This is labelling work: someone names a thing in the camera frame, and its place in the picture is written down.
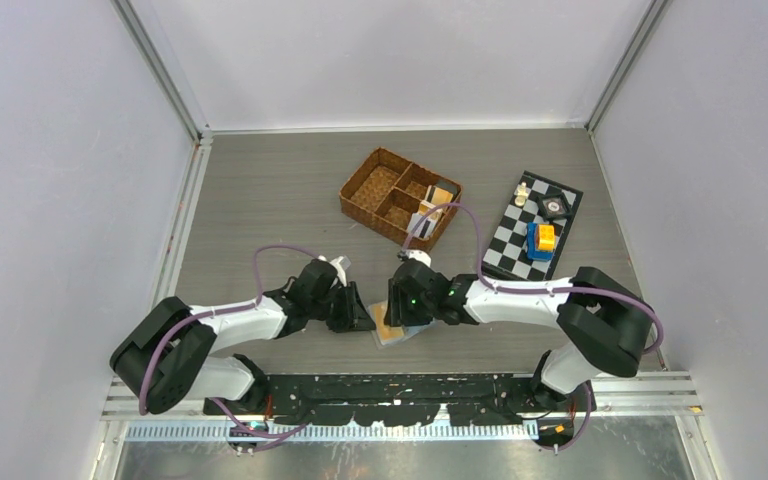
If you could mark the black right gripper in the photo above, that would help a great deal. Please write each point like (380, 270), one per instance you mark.
(397, 314)

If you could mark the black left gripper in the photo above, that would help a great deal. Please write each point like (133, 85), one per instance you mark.
(354, 316)

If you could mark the taupe leather card holder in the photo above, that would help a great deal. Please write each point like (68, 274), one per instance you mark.
(410, 331)

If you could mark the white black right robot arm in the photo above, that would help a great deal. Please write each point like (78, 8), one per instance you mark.
(607, 327)

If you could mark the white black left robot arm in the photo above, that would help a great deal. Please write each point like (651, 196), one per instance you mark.
(171, 355)

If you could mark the striped grey card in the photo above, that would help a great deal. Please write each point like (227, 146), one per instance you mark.
(422, 227)

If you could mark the grey card stack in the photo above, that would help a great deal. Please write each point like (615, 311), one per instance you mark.
(449, 189)

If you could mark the black white checkerboard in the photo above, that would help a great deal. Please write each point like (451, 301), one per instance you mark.
(511, 253)

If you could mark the woven brown compartment basket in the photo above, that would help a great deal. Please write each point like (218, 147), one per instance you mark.
(385, 190)

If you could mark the orange blue toy block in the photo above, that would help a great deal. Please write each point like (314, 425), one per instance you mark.
(540, 241)

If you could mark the cream chess piece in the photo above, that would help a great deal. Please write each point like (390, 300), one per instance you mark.
(521, 194)

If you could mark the black square framed object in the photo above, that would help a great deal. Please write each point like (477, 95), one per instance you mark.
(553, 206)

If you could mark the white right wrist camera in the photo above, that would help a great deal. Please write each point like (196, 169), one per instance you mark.
(417, 255)

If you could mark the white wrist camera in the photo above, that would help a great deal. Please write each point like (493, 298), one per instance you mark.
(417, 255)
(340, 264)

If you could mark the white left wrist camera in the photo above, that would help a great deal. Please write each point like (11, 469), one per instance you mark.
(340, 264)

